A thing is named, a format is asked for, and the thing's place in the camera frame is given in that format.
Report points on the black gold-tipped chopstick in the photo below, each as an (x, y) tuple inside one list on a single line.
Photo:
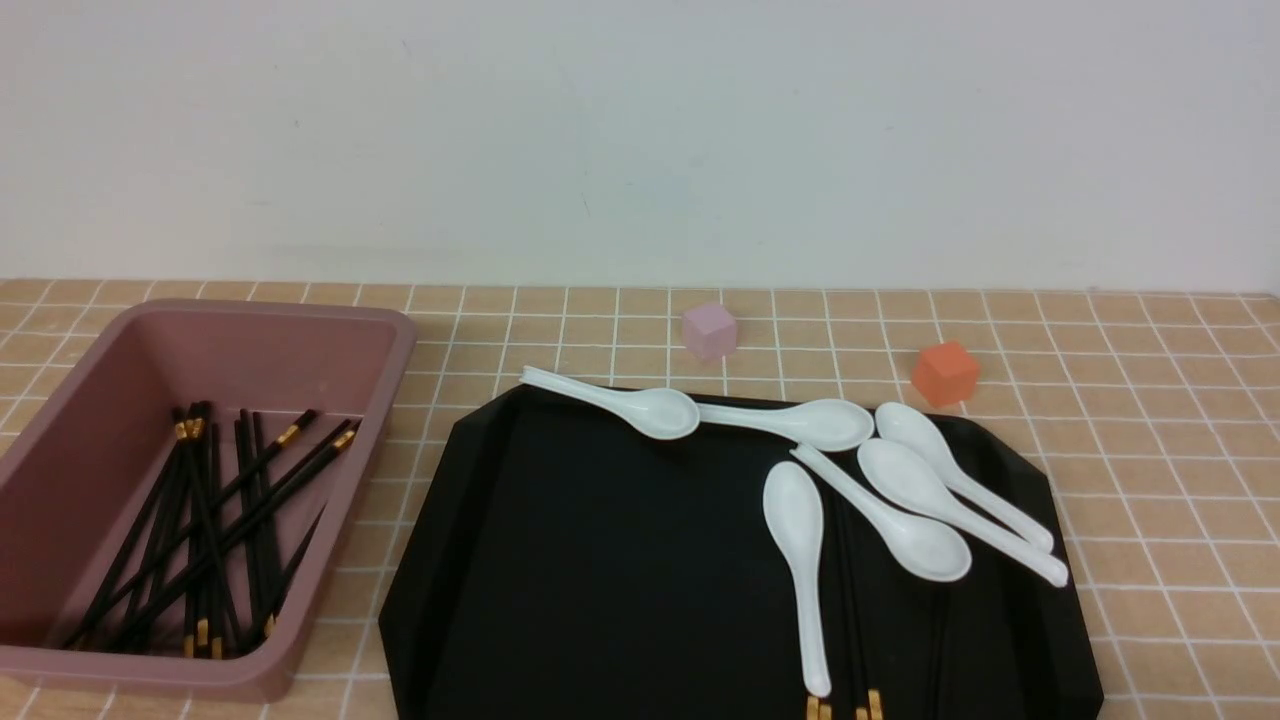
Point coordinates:
[(864, 696), (825, 595)]

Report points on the white spoon far left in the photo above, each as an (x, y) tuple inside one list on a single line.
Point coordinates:
[(658, 413)]

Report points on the pale purple cube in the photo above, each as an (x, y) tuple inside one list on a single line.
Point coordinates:
[(709, 331)]

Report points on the white spoon top middle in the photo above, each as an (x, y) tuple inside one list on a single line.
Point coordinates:
[(830, 424)]

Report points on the white spoon vertical front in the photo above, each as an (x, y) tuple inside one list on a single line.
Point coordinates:
[(794, 516)]

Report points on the black octagonal tray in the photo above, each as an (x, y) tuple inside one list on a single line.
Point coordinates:
[(565, 566)]

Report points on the white spoon far right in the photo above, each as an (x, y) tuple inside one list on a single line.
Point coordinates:
[(903, 424)]

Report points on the white spoon long right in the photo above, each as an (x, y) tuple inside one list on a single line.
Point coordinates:
[(908, 480)]

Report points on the black chopstick in bin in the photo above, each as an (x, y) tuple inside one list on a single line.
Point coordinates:
[(262, 551), (156, 545), (290, 570), (223, 541), (204, 600)]

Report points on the orange cube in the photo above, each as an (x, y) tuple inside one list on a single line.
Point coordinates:
[(945, 374)]

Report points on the white spoon diagonal centre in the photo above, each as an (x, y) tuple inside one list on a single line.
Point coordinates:
[(925, 547)]

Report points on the pink plastic bin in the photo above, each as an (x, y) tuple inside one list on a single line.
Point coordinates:
[(76, 477)]

